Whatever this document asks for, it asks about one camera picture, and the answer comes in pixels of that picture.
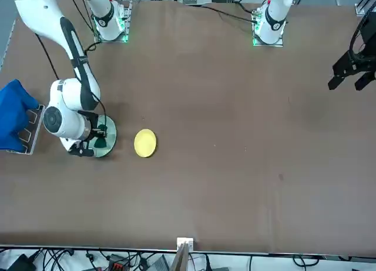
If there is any aluminium frame post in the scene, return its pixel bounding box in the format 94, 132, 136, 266
171, 237, 195, 271
354, 0, 376, 15

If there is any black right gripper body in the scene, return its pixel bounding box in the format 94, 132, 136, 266
89, 119, 99, 141

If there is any orange black power strip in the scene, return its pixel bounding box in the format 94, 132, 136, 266
108, 254, 130, 270

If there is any green and yellow sponge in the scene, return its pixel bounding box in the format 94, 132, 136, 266
93, 135, 109, 150

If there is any small yellow bowl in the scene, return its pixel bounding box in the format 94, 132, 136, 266
133, 128, 158, 159

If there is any black base power cable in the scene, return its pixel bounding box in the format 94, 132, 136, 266
187, 4, 259, 24

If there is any pale green round plate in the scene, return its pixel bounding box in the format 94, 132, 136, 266
88, 114, 118, 159

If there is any white metal rack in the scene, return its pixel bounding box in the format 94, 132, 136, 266
5, 103, 46, 156

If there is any blue cloth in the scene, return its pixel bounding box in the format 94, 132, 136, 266
0, 79, 38, 151

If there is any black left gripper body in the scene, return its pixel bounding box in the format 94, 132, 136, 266
354, 11, 376, 63

